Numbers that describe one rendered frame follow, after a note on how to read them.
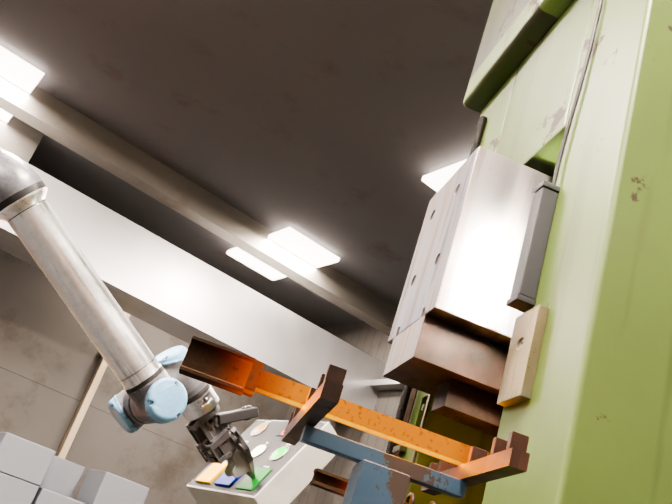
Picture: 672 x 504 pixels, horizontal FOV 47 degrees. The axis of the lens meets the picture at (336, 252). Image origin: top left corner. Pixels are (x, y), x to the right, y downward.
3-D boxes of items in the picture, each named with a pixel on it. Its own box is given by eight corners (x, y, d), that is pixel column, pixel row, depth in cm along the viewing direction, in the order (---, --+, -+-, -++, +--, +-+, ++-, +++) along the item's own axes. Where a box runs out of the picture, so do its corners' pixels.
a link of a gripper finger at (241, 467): (239, 491, 185) (220, 460, 183) (256, 474, 188) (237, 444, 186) (246, 492, 182) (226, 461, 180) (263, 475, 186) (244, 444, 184)
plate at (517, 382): (519, 395, 128) (539, 304, 135) (495, 404, 136) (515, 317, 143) (530, 399, 128) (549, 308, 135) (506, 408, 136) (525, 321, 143)
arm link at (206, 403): (198, 384, 187) (218, 383, 180) (208, 400, 188) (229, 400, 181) (170, 407, 182) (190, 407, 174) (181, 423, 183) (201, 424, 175)
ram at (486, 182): (451, 294, 145) (496, 125, 161) (386, 342, 180) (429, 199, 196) (645, 374, 150) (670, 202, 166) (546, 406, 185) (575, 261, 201)
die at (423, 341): (413, 356, 153) (425, 313, 157) (382, 376, 171) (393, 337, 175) (599, 430, 158) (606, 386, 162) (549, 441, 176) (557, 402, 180)
